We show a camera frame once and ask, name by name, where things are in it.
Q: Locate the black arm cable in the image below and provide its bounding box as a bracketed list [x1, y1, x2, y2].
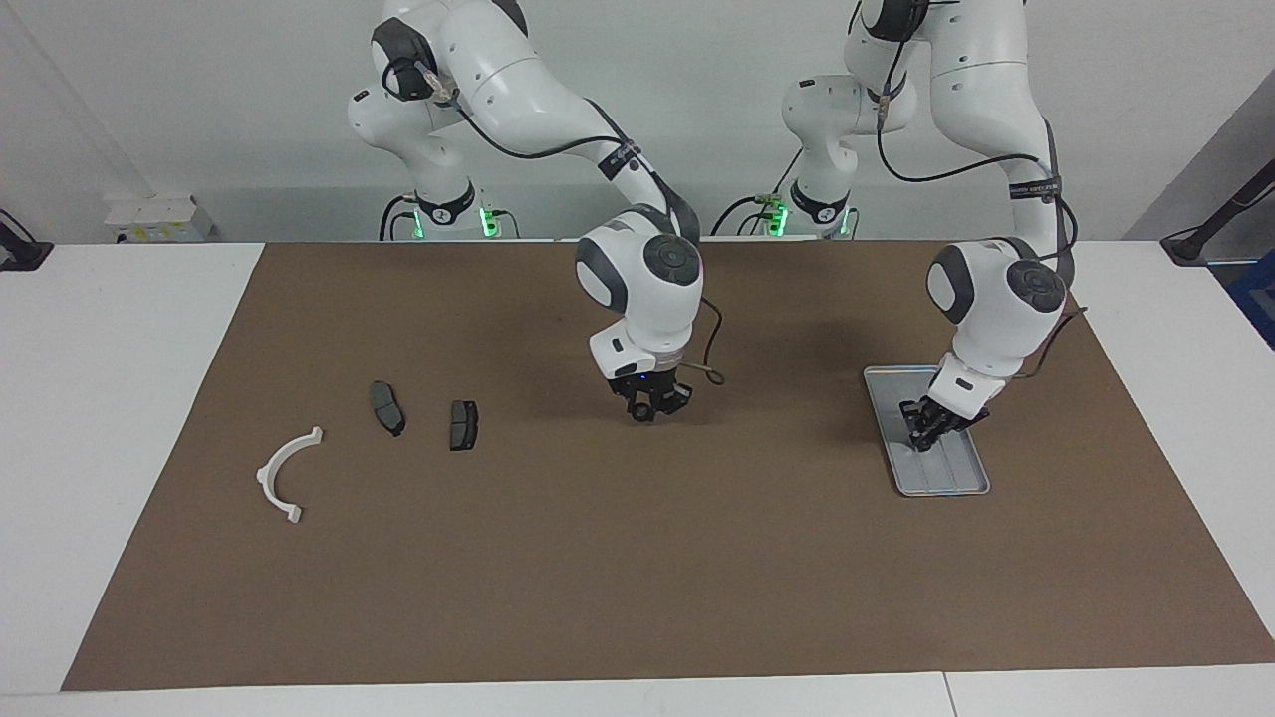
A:
[875, 20, 1090, 380]
[438, 60, 727, 387]

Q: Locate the silver metal tray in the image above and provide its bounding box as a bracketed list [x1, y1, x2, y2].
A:
[863, 364, 991, 497]

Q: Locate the white half ring bracket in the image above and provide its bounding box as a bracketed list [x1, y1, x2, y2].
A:
[256, 426, 326, 525]

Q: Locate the brown table mat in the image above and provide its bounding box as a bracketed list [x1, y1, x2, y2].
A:
[62, 237, 1275, 693]

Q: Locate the curved dark brake pad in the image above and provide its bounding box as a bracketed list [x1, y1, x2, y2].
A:
[370, 381, 407, 438]

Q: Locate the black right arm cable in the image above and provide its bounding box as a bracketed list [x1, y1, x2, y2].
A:
[438, 60, 727, 387]

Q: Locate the blue crate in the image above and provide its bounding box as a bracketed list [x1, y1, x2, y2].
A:
[1227, 249, 1275, 350]

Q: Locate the black clamp mount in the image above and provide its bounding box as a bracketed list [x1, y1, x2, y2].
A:
[0, 209, 54, 272]

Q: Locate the white power box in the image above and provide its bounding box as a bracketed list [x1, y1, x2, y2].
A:
[104, 194, 216, 244]

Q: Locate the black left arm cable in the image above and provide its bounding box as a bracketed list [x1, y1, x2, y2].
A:
[875, 20, 1090, 380]

